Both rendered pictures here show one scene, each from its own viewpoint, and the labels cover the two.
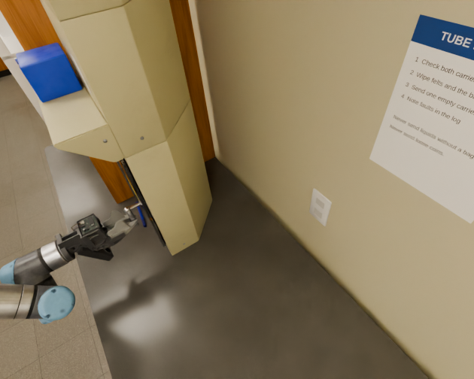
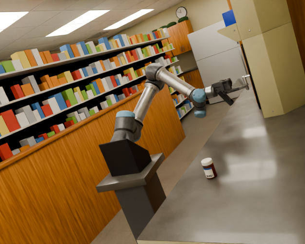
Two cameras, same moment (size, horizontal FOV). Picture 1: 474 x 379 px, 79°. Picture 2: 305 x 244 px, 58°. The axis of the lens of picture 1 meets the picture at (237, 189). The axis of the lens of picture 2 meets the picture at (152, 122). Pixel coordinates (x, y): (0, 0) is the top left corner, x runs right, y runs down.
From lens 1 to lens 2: 1.17 m
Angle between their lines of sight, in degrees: 63
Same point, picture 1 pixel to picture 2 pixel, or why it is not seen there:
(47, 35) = not seen: hidden behind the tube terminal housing
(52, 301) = (197, 91)
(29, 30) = not seen: hidden behind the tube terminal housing
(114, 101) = (239, 12)
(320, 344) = not seen: outside the picture
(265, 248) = not seen: outside the picture
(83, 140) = (226, 29)
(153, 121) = (255, 22)
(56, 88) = (231, 21)
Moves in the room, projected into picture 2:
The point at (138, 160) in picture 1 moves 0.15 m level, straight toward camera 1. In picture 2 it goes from (247, 42) to (239, 46)
